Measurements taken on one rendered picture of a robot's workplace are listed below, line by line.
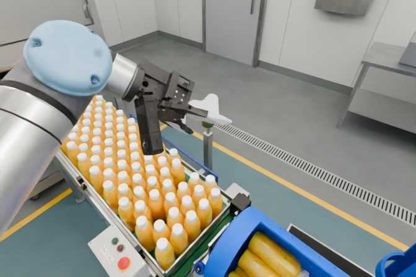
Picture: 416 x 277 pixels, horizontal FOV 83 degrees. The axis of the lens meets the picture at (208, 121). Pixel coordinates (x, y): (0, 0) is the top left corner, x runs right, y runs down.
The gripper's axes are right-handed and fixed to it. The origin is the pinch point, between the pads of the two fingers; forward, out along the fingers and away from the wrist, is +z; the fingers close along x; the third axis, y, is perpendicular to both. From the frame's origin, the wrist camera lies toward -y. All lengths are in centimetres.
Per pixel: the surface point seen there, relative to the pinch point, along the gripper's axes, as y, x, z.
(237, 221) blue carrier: -17.0, 15.7, 27.1
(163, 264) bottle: -37, 43, 21
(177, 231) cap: -25, 38, 20
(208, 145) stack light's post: 17, 62, 40
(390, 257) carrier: -16, 14, 135
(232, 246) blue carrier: -23.8, 14.2, 25.4
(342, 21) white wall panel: 257, 83, 212
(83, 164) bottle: -8, 86, -12
